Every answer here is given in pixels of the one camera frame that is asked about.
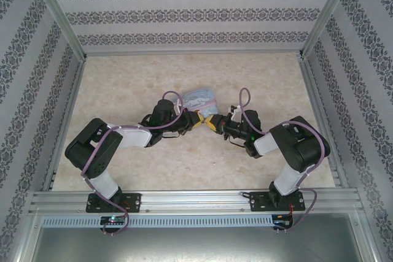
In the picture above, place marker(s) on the aluminium mounting rail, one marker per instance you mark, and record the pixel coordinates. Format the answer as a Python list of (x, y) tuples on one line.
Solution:
[(196, 200)]

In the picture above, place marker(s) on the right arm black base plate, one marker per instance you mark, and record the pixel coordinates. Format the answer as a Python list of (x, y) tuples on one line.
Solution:
[(259, 202)]

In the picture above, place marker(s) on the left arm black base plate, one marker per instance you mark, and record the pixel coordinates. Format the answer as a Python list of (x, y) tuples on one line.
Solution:
[(132, 202)]

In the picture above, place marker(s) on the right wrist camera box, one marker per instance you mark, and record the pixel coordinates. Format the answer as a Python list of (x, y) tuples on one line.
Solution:
[(233, 111)]

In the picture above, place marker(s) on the aluminium frame post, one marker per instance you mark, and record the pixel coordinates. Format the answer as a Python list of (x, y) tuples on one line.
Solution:
[(325, 13), (61, 19)]

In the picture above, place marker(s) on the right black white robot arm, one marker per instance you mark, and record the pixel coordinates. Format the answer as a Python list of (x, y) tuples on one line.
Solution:
[(307, 151)]

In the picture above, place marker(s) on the grey metal panel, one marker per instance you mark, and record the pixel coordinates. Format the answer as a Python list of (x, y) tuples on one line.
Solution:
[(196, 246)]

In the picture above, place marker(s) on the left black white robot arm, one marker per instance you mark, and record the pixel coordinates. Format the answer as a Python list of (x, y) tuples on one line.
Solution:
[(92, 151)]

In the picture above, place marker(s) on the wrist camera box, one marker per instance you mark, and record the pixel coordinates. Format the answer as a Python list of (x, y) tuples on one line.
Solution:
[(233, 111), (179, 107)]

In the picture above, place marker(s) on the aluminium side rail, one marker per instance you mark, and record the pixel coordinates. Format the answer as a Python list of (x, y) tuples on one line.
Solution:
[(71, 105), (312, 90)]

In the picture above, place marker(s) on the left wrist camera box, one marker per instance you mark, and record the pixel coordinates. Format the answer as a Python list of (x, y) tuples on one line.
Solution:
[(179, 107)]

